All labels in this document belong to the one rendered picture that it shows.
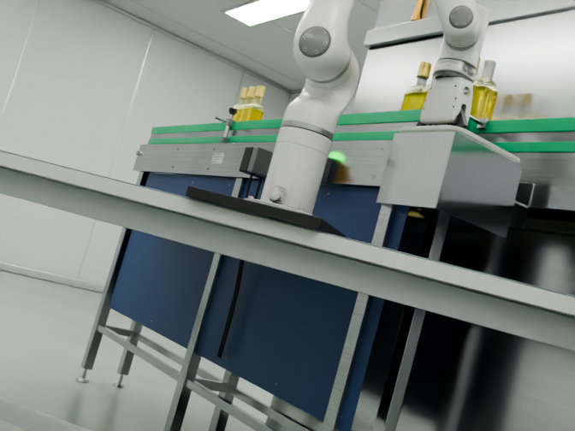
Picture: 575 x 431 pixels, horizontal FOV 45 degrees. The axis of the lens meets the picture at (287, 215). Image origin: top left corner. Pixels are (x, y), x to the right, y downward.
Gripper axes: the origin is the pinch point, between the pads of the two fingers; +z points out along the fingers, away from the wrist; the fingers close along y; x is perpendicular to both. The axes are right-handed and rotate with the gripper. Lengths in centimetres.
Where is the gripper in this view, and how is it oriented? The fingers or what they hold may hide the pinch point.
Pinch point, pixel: (435, 149)
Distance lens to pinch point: 149.7
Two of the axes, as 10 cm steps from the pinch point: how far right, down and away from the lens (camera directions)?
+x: -7.8, -2.7, -5.7
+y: -5.7, -0.8, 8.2
